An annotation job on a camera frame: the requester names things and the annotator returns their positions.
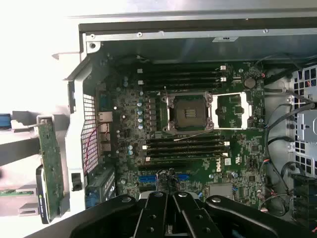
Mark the blue expansion slot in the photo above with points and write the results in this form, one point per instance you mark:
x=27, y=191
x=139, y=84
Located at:
x=146, y=179

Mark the black expansion slot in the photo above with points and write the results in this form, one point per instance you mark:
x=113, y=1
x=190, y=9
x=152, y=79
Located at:
x=153, y=166

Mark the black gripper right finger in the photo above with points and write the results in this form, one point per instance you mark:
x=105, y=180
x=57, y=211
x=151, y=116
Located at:
x=198, y=218

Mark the silver chipset heatsink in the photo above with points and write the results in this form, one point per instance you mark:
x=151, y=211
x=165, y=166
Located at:
x=221, y=191

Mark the blue card retention clip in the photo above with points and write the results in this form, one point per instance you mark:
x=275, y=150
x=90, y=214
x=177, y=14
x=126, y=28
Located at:
x=91, y=200

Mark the green motherboard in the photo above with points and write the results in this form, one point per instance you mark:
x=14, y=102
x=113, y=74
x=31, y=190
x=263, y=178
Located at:
x=242, y=148

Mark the black RAM slot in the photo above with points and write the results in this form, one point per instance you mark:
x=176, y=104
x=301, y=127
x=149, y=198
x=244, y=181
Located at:
x=180, y=86
x=185, y=140
x=185, y=146
x=180, y=73
x=180, y=67
x=180, y=79
x=185, y=152
x=185, y=158

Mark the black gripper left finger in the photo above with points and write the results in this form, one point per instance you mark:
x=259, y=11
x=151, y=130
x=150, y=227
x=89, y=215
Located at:
x=151, y=218

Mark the thin metal locking lever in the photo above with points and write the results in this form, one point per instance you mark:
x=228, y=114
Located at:
x=198, y=135
x=165, y=90

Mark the open black PC case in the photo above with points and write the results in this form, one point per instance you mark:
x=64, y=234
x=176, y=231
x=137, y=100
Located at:
x=210, y=49

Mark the perforated metal drive cage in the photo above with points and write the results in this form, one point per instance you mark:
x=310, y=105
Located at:
x=307, y=124

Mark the hard disk with blue caddy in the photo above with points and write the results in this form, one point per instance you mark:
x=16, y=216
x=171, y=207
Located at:
x=5, y=121

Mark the round coin battery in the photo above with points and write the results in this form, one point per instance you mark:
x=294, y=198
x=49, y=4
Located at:
x=249, y=83

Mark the metal socket cover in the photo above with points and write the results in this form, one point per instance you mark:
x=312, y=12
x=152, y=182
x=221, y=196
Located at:
x=232, y=95

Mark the green RAM stick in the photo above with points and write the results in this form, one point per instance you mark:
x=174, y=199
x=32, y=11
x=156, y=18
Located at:
x=15, y=193

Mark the CPU socket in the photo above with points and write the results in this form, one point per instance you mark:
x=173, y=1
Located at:
x=190, y=114

